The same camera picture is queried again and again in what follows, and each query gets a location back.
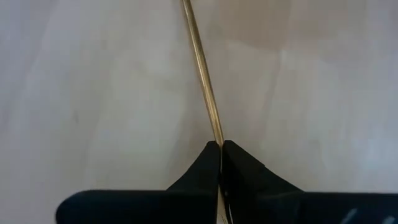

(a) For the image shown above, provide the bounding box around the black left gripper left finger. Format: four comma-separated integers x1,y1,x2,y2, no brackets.
55,141,222,224

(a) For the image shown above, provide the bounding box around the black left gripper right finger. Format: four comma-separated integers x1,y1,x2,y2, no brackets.
221,139,398,224

